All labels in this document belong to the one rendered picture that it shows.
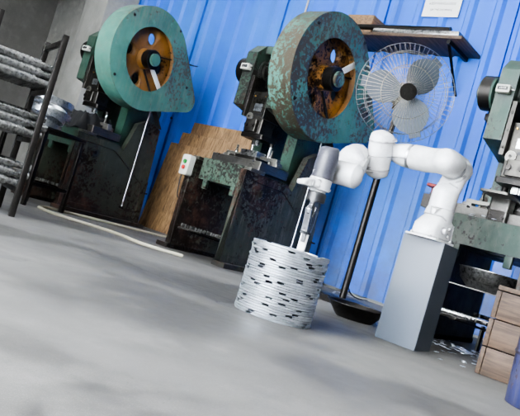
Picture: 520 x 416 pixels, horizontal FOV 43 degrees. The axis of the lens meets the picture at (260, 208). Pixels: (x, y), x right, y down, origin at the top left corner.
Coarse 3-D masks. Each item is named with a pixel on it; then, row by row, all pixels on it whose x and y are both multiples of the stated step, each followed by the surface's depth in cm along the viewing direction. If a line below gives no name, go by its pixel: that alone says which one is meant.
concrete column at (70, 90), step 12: (96, 0) 722; (108, 0) 709; (120, 0) 719; (132, 0) 731; (84, 12) 730; (96, 12) 717; (108, 12) 712; (84, 24) 726; (96, 24) 713; (84, 36) 721; (72, 48) 731; (72, 60) 726; (72, 72) 721; (60, 84) 730; (72, 84) 717; (60, 96) 726; (72, 96) 712; (84, 108) 714
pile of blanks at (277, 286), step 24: (264, 264) 242; (288, 264) 231; (312, 264) 233; (240, 288) 241; (264, 288) 232; (288, 288) 230; (312, 288) 235; (264, 312) 231; (288, 312) 231; (312, 312) 239
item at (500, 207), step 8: (488, 192) 318; (496, 192) 312; (504, 192) 310; (496, 200) 324; (504, 200) 321; (512, 200) 320; (496, 208) 323; (504, 208) 320; (512, 208) 322; (488, 216) 324; (496, 216) 322; (504, 216) 320
